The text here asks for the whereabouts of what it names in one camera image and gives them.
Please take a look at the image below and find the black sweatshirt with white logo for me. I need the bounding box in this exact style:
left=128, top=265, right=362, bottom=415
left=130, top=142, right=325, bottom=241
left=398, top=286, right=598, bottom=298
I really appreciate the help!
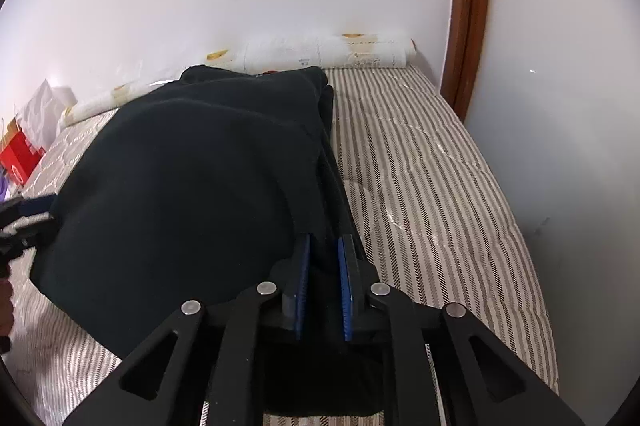
left=30, top=66, right=354, bottom=357

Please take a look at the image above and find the person's left hand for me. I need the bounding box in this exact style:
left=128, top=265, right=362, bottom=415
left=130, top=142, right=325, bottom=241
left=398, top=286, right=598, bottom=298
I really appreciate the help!
left=0, top=279, right=14, bottom=336

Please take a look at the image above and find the red paper shopping bag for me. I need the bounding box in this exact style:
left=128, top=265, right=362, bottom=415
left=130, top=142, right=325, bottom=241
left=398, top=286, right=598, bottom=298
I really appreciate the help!
left=0, top=131, right=44, bottom=186

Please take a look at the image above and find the white Miniso plastic bag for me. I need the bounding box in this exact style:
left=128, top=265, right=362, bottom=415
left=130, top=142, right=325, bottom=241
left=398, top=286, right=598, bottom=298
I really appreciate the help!
left=15, top=80, right=77, bottom=151

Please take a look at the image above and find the white rolled bedding with yellow print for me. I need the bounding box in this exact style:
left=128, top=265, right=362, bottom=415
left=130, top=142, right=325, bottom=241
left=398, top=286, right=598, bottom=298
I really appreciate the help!
left=58, top=33, right=416, bottom=129

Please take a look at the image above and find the brown wooden door frame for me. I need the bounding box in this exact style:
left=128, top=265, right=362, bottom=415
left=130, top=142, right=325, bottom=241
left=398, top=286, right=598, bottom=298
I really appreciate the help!
left=440, top=0, right=489, bottom=120

